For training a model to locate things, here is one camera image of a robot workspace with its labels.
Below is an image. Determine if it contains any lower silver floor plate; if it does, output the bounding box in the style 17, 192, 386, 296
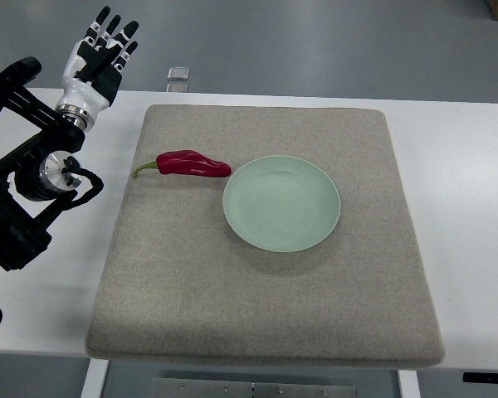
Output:
166, 82, 188, 93

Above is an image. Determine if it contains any light green plate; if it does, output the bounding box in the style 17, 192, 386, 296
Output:
222, 156, 341, 253

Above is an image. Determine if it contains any beige felt mat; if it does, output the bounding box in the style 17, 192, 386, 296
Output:
85, 104, 444, 368

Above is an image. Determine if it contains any red chili pepper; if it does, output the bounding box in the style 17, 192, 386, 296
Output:
132, 150, 232, 178

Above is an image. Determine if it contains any black control panel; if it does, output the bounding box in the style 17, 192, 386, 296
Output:
462, 371, 498, 384

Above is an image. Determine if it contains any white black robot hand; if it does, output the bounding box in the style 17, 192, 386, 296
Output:
56, 6, 139, 132

